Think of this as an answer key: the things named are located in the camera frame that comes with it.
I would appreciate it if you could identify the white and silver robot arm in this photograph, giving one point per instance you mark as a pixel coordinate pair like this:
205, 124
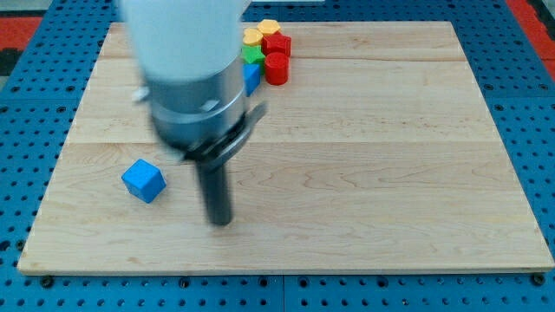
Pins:
189, 57

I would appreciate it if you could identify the yellow hexagon block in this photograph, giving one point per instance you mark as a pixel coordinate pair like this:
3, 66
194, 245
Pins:
268, 27

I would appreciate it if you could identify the red cylinder block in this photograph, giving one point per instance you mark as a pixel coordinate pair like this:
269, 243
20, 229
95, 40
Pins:
276, 67

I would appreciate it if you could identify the green star block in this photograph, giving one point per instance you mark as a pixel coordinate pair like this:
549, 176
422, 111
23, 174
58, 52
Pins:
253, 55

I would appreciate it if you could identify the red hexagon block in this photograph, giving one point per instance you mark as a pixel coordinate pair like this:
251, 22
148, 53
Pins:
276, 43

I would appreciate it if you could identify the blue wooden cube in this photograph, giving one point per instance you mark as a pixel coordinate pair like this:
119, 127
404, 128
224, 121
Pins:
144, 180

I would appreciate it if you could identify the yellow heart block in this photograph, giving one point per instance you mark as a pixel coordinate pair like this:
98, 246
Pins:
252, 37

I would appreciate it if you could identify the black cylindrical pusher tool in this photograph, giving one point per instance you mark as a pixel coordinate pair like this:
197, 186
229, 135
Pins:
213, 183

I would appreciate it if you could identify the light wooden board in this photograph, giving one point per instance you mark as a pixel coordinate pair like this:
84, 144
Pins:
378, 156

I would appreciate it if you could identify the blue block behind arm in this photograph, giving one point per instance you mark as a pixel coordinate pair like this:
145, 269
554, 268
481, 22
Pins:
252, 73

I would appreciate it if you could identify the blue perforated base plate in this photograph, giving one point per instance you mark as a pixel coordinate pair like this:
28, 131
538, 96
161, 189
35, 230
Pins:
42, 94

